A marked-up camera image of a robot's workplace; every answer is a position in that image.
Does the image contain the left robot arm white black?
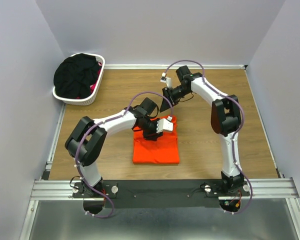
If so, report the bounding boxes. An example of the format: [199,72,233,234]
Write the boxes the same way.
[65,97,174,198]

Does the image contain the aluminium rail frame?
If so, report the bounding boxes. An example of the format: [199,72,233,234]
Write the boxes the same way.
[21,68,300,240]

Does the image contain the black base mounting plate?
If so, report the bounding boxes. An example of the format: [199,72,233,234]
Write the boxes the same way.
[70,179,250,214]

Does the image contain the orange t-shirt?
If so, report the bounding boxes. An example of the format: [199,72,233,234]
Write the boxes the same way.
[132,115,180,165]

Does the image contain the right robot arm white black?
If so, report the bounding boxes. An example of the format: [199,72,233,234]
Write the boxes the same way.
[159,65,245,196]

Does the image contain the pink garment in basket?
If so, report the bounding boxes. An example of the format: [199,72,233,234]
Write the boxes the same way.
[76,61,103,99]

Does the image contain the white laundry basket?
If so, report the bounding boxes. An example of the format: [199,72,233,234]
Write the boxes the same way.
[52,53,106,106]

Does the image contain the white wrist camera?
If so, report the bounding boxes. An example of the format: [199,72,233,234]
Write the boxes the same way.
[160,72,172,89]
[156,115,174,133]

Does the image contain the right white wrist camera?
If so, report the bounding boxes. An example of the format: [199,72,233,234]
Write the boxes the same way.
[160,72,172,89]

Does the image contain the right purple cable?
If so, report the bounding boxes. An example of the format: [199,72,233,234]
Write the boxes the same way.
[160,59,254,216]

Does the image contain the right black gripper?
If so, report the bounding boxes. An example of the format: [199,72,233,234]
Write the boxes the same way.
[158,85,190,113]

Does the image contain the black garment in basket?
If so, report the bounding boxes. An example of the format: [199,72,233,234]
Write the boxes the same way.
[53,53,102,99]

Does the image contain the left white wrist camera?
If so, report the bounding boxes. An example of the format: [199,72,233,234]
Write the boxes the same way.
[156,115,174,133]

